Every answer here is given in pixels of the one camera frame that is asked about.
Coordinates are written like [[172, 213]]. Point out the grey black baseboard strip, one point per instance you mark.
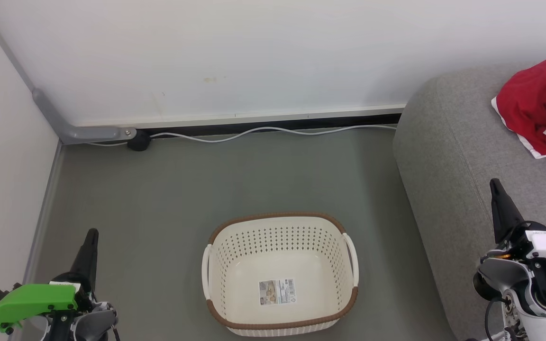
[[273, 122]]

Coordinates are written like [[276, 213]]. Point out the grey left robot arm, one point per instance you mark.
[[88, 324]]

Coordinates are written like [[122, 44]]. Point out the black round floor cap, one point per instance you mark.
[[139, 140]]

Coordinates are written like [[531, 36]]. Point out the grey wall conduit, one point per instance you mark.
[[59, 118]]

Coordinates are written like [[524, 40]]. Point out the grey fabric sofa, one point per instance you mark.
[[462, 180]]

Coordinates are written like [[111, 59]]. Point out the red white-striped garment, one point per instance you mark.
[[543, 109]]

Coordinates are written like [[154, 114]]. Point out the paper label sticker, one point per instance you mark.
[[277, 291]]

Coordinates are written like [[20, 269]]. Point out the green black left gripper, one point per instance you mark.
[[31, 300]]

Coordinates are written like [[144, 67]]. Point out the cream perforated plastic laundry basket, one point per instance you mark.
[[280, 274]]

